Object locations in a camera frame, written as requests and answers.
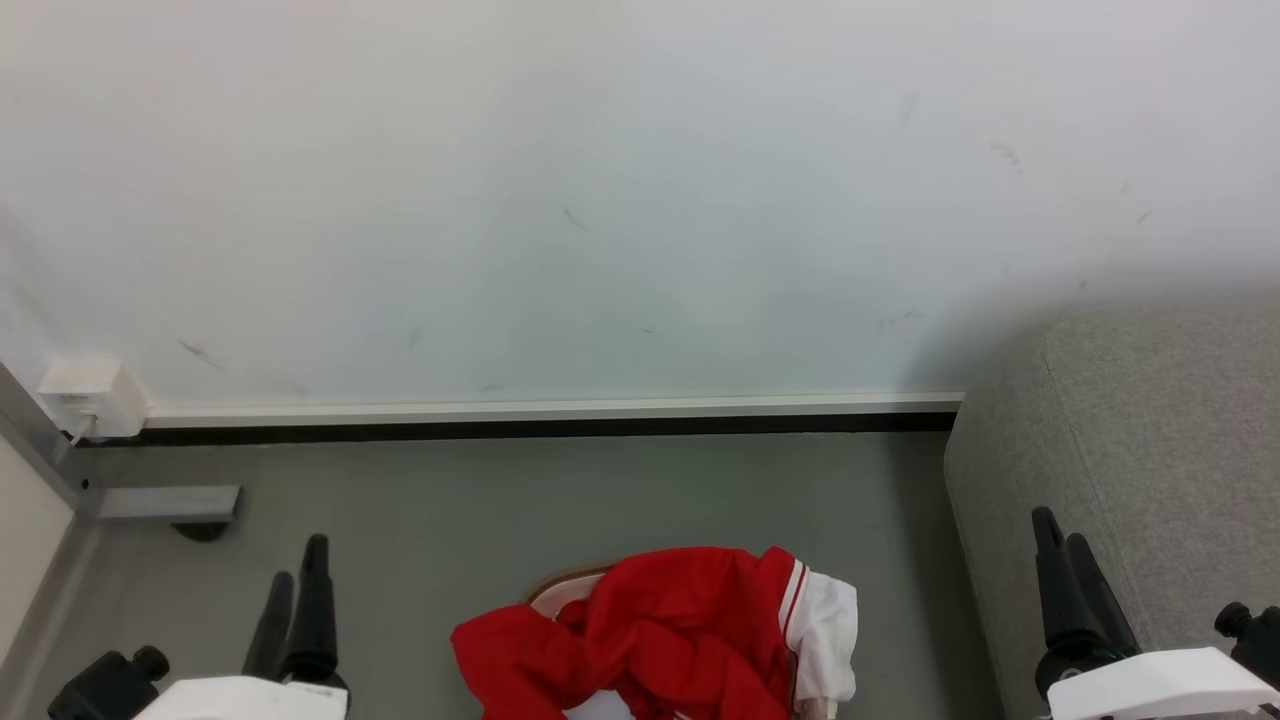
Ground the white wall socket box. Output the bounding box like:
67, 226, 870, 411
38, 358, 151, 442

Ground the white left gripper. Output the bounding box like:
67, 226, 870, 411
135, 534, 351, 720

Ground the white and black baseboard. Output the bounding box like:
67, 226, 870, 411
75, 393, 964, 448

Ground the wicker laundry basket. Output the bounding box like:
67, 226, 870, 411
524, 565, 841, 720

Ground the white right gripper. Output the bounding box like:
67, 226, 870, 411
1031, 506, 1280, 720

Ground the red and white jersey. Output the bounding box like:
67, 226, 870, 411
560, 545, 860, 720

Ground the grey metal table leg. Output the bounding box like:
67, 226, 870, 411
0, 360, 101, 720

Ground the plain red cloth garment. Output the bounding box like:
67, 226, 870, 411
450, 600, 641, 720

